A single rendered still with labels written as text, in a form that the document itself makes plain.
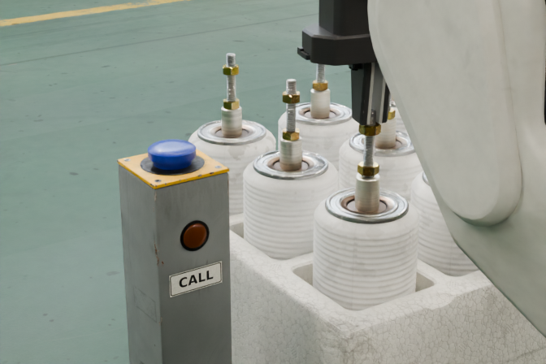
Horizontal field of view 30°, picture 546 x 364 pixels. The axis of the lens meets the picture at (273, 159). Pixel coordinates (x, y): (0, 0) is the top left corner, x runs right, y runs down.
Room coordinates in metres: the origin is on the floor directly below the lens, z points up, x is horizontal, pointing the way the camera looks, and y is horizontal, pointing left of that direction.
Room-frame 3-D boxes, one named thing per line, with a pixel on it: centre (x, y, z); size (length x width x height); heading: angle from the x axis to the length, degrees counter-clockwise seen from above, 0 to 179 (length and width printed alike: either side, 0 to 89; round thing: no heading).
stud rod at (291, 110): (0.95, -0.02, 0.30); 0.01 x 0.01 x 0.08
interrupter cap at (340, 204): (0.85, -0.09, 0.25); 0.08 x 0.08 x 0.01
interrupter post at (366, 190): (0.85, -0.09, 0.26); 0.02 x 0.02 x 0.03
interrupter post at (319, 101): (1.11, -0.05, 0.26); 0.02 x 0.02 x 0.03
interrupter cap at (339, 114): (1.11, -0.05, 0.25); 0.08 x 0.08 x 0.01
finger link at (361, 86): (0.85, -0.07, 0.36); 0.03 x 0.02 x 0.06; 19
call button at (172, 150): (0.79, 0.08, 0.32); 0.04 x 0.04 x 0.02
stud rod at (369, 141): (0.85, -0.09, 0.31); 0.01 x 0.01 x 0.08
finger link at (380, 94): (0.85, -0.10, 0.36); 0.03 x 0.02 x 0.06; 19
